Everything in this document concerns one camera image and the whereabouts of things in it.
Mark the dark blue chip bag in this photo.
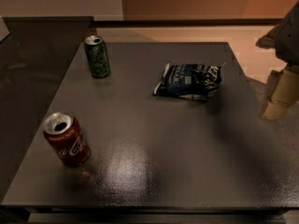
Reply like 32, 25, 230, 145
153, 63, 222, 102

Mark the red Coca-Cola can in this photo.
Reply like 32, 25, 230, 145
43, 112, 91, 167

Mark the green soda can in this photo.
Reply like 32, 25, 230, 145
84, 35, 110, 78

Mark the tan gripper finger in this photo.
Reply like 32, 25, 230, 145
255, 26, 278, 49
261, 64, 299, 120

